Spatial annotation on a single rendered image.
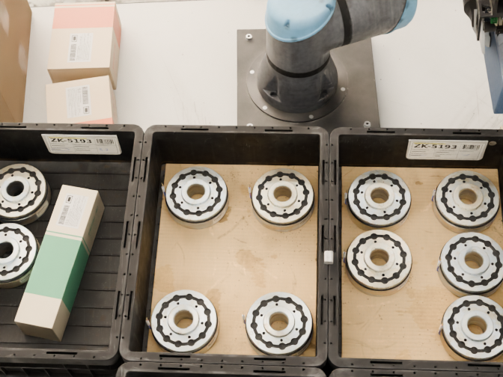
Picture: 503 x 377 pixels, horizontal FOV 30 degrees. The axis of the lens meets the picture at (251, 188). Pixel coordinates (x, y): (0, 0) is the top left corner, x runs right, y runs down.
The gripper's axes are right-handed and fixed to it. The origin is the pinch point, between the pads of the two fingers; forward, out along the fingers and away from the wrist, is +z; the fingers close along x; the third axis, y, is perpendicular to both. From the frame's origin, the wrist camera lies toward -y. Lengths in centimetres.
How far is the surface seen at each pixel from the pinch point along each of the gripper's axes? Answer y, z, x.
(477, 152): 5.7, 23.4, -1.0
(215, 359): 42, 15, -42
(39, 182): 9, 20, -73
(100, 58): -22, 28, -68
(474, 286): 28.1, 25.7, -3.5
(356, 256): 23.1, 23.8, -21.2
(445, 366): 43.2, 18.0, -9.4
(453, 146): 5.6, 21.3, -4.8
